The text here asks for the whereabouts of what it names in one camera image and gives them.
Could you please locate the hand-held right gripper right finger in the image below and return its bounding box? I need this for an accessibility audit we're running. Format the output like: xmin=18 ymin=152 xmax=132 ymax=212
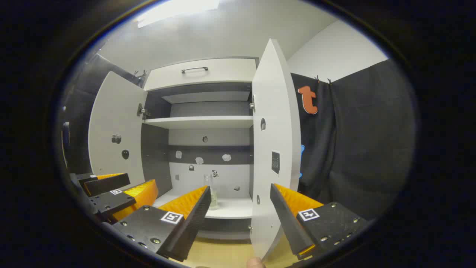
xmin=270 ymin=183 xmax=369 ymax=261

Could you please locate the white cabinet shelf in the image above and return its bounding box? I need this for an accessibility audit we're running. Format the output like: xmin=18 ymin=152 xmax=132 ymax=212
xmin=162 ymin=91 xmax=250 ymax=104
xmin=142 ymin=115 xmax=254 ymax=130

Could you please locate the white and grey cabinet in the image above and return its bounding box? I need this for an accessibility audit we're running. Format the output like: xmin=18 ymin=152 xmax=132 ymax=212
xmin=141 ymin=56 xmax=261 ymax=240

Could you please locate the ceiling light panel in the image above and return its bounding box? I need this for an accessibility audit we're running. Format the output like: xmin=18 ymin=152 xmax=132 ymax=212
xmin=136 ymin=0 xmax=221 ymax=28

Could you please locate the clear glass bottle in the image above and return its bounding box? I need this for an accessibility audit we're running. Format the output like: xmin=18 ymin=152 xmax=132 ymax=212
xmin=204 ymin=174 xmax=219 ymax=210

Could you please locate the white cabinet door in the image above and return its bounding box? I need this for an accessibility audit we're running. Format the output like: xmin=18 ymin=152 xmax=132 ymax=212
xmin=88 ymin=71 xmax=148 ymax=186
xmin=250 ymin=38 xmax=302 ymax=260

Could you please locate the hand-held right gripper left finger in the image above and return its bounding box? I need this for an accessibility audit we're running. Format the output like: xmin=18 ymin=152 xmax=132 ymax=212
xmin=111 ymin=185 xmax=212 ymax=262

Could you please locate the white cabinet drawer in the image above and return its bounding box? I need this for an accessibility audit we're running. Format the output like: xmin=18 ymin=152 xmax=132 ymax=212
xmin=143 ymin=58 xmax=258 ymax=92

